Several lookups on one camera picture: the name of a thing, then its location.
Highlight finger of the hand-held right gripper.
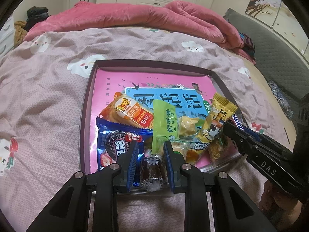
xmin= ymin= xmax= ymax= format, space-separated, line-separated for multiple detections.
xmin=223 ymin=122 xmax=263 ymax=160
xmin=241 ymin=128 xmax=290 ymax=155

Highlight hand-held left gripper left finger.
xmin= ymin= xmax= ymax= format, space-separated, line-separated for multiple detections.
xmin=25 ymin=140 xmax=139 ymax=232

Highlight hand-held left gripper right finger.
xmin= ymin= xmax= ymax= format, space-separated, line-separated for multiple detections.
xmin=163 ymin=140 xmax=273 ymax=232

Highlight brown chocolate bar packet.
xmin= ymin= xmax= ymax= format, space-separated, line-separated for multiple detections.
xmin=230 ymin=115 xmax=249 ymax=131

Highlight dark brown candy packet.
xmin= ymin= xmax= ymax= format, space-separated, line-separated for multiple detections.
xmin=139 ymin=153 xmax=168 ymax=191

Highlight clear rice crisp packet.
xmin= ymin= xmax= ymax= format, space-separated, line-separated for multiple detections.
xmin=182 ymin=140 xmax=210 ymax=166
xmin=208 ymin=135 xmax=232 ymax=167

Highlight yellow cartoon snack packet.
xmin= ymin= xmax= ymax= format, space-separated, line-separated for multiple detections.
xmin=193 ymin=93 xmax=238 ymax=148

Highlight blue cookie packet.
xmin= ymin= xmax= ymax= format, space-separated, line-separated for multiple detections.
xmin=95 ymin=116 xmax=151 ymax=186

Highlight green milk candy packet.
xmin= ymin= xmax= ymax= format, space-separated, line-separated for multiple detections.
xmin=151 ymin=99 xmax=205 ymax=155

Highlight orange rice cracker packet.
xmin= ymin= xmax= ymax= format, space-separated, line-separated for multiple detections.
xmin=99 ymin=92 xmax=155 ymax=129

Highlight dark grey cardboard box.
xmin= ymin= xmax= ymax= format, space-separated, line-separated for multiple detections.
xmin=78 ymin=59 xmax=253 ymax=195

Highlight person's right hand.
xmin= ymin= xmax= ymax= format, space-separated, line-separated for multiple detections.
xmin=258 ymin=180 xmax=303 ymax=223

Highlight blue patterned cloth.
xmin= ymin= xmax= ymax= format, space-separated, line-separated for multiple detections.
xmin=267 ymin=80 xmax=294 ymax=120

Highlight beige bed sheet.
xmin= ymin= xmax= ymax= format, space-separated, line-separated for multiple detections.
xmin=241 ymin=53 xmax=297 ymax=131

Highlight grey padded headboard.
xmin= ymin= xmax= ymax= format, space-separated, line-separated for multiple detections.
xmin=223 ymin=8 xmax=309 ymax=102

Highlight pink book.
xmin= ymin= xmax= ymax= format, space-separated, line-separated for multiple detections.
xmin=89 ymin=68 xmax=242 ymax=172

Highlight striped dark clothes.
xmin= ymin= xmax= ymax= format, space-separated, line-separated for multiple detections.
xmin=238 ymin=30 xmax=256 ymax=64

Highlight printed pink bedsheet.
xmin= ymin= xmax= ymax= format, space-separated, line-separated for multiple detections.
xmin=0 ymin=26 xmax=297 ymax=232

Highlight pink quilt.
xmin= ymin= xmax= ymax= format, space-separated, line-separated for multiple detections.
xmin=24 ymin=0 xmax=245 ymax=50

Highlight yellow knitted blanket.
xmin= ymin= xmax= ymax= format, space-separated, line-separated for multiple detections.
xmin=13 ymin=20 xmax=28 ymax=47

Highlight pile of dark clothes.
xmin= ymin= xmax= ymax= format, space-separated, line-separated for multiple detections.
xmin=26 ymin=6 xmax=51 ymax=29

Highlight white drawer cabinet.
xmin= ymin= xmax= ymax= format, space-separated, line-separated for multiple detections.
xmin=0 ymin=17 xmax=15 ymax=58

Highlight blossom wall painting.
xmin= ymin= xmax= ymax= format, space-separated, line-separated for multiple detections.
xmin=245 ymin=0 xmax=309 ymax=37

